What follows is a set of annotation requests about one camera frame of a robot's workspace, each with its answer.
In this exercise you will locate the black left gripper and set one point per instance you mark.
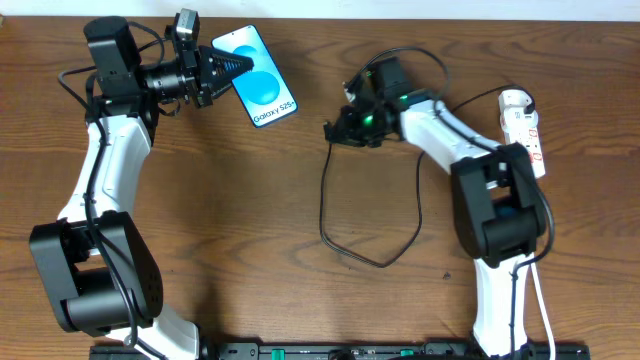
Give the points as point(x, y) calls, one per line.
point(197, 67)

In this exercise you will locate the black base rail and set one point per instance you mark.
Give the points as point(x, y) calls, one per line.
point(444, 349)

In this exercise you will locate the blue Galaxy smartphone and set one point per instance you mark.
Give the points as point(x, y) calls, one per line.
point(263, 91)

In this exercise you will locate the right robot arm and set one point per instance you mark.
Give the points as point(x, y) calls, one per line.
point(502, 219)

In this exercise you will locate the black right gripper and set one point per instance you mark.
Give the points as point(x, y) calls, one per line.
point(343, 130)

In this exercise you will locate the white USB charger adapter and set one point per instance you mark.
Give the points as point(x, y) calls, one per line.
point(518, 111)

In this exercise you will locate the white power strip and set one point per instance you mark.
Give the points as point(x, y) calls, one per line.
point(530, 139)

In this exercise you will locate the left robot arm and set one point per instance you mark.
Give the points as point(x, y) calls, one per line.
point(98, 273)

